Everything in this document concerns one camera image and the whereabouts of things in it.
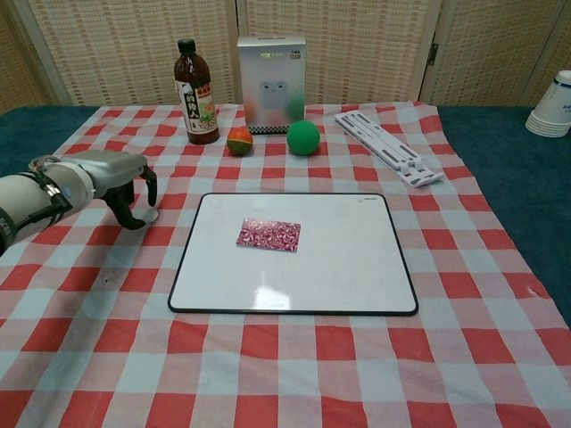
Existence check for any woven bamboo folding screen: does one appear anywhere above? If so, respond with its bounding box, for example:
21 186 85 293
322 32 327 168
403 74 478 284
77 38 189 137
0 0 571 115

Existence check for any orange and green ball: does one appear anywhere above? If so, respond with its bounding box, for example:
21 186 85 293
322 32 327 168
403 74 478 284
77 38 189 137
226 127 254 157

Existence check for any white board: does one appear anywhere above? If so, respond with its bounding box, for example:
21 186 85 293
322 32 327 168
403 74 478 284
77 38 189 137
167 192 419 317

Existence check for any red white checkered tablecloth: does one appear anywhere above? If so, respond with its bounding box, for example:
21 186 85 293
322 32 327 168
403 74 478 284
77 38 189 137
0 101 571 428

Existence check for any teal table cover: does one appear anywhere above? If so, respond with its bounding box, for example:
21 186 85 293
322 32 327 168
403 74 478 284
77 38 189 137
0 103 571 313

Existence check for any silver earbuds box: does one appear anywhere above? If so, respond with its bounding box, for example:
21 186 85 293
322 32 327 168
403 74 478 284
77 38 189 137
236 35 308 136

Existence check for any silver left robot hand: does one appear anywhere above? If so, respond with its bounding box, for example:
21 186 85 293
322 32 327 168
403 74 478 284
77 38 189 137
62 150 159 231

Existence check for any white paper cup stack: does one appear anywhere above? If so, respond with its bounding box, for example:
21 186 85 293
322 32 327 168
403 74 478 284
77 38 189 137
525 70 571 136

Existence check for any white folding laptop stand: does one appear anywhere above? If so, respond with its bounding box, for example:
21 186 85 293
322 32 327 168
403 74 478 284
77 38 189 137
333 111 446 190

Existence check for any dark sauce bottle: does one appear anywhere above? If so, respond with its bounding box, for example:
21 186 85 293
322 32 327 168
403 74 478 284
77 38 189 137
173 38 220 145

